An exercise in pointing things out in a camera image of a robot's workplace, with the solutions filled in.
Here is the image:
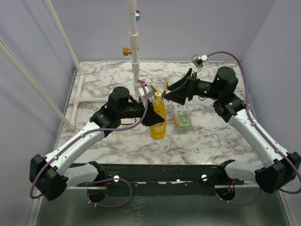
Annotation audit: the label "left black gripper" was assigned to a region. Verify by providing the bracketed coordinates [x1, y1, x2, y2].
[119, 96, 165, 126]

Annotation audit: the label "yellow drink bottle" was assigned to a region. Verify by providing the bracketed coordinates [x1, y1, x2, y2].
[150, 92, 166, 140]

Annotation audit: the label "yellow bottle cap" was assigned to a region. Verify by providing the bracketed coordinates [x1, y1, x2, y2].
[154, 92, 162, 99]

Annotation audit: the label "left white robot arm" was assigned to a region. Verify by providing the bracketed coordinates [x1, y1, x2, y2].
[29, 85, 164, 201]

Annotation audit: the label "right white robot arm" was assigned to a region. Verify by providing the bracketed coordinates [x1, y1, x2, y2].
[163, 66, 301, 194]

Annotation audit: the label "green label bottle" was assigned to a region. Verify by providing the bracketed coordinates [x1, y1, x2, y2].
[172, 102, 192, 134]

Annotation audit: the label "yellow cap on pipe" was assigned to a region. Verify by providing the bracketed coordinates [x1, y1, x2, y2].
[121, 47, 139, 56]

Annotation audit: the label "left diagonal white pipe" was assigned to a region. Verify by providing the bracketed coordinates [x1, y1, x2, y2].
[0, 40, 75, 130]

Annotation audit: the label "blue cap on pipe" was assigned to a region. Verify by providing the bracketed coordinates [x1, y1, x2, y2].
[135, 10, 141, 22]

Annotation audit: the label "yellow handled pliers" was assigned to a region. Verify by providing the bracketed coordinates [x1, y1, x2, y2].
[151, 81, 168, 100]

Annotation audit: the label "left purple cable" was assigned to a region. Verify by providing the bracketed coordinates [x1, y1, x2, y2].
[29, 79, 149, 208]

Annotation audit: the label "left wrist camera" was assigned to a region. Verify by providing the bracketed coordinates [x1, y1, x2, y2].
[138, 83, 155, 100]

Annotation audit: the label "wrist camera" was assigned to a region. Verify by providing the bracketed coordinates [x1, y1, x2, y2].
[138, 83, 155, 100]
[191, 55, 208, 78]

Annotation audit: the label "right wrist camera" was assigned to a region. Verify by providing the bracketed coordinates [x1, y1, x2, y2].
[191, 55, 208, 78]

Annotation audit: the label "white pvc pipe frame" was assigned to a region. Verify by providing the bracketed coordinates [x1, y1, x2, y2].
[45, 0, 140, 127]

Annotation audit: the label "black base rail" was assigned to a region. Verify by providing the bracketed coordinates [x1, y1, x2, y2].
[78, 163, 244, 196]

